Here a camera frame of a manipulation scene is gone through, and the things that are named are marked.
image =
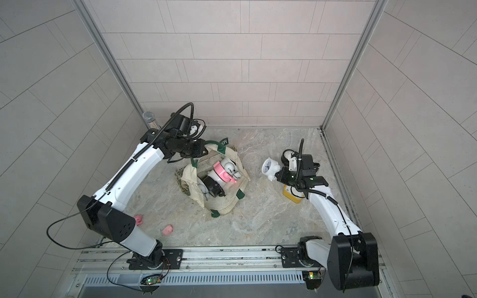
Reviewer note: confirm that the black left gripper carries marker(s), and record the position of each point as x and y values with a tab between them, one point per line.
200	144

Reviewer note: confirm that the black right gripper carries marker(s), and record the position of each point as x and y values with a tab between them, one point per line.
284	177

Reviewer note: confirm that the yellow square alarm clock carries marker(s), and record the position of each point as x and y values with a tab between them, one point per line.
292	194

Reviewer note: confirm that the small black alarm clock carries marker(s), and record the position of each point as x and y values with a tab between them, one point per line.
287	155

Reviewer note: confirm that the white plastic alarm clock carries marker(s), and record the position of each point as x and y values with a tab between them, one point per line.
270	168

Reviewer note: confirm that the black twin bell alarm clock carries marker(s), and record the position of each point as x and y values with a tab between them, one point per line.
215	189

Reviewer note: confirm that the canvas tote bag green handles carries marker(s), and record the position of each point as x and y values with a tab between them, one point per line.
198	168

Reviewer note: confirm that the pink twin bell alarm clock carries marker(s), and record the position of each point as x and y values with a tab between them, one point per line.
221	173

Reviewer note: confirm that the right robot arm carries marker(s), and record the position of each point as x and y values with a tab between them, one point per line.
351	258

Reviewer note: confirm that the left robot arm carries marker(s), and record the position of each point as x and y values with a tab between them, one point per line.
103	212

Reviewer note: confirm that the white twin bell alarm clock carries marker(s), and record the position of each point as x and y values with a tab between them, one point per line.
231	168

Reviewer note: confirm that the pink toy piece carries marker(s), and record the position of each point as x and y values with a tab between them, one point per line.
167	230
139	220

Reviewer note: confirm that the right circuit board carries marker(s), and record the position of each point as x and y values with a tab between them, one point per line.
312	279

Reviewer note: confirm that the circuit board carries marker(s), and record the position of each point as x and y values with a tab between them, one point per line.
151	280
312	279

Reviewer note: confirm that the left circuit board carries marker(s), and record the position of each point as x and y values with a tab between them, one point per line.
151	280

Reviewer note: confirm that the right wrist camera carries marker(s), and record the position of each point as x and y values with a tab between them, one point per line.
305	166

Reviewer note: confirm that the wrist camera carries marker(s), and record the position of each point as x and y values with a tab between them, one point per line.
305	166
187	128

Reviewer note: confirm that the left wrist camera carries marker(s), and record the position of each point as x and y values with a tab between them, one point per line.
187	128

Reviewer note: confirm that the white alarm clock metal handle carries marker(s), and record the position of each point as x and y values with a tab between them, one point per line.
204	190

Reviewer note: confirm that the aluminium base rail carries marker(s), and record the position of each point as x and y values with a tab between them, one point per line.
192	266

